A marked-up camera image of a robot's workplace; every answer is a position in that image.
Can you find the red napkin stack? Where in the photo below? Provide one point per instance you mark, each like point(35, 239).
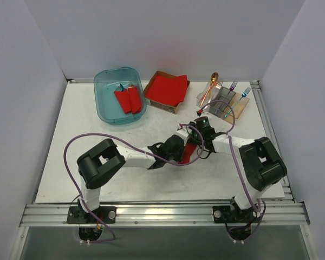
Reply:
point(168, 91)

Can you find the red paper napkin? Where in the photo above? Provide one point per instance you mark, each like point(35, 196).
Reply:
point(188, 151)

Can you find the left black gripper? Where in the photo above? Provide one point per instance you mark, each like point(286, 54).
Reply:
point(182, 151)

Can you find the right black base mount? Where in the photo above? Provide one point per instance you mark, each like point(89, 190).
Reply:
point(233, 215)

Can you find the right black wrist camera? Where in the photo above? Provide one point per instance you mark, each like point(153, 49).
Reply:
point(202, 124)

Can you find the right rolled red napkin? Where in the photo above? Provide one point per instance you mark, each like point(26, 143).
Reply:
point(134, 99)

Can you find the aluminium front rail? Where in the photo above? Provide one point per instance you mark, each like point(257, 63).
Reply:
point(49, 215)

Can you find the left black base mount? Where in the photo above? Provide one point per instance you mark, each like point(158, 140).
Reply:
point(76, 215)

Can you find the blue transparent plastic bin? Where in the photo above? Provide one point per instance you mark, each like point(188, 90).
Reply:
point(105, 84)

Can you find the copper metallic spoon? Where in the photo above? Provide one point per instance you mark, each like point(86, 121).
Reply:
point(213, 81)

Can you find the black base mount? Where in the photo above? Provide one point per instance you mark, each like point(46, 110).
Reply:
point(76, 215)
point(233, 215)

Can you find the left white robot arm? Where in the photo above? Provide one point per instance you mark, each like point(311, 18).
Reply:
point(99, 164)

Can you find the blue metallic fork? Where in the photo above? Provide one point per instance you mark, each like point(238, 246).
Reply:
point(238, 103)

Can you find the clear acrylic utensil holder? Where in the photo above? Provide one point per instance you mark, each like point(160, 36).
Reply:
point(210, 105)

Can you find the purple metallic fork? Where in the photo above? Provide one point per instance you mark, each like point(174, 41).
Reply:
point(224, 97)

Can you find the silver fork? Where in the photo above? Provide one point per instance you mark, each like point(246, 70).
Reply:
point(215, 89)

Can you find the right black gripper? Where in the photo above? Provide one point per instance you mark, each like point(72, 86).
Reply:
point(194, 134)

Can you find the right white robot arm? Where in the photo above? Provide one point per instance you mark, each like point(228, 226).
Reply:
point(257, 162)

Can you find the left rolled red napkin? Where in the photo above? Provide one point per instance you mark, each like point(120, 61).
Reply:
point(124, 100)

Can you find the rolled red napkin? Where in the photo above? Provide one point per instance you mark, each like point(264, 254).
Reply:
point(134, 99)
point(124, 100)

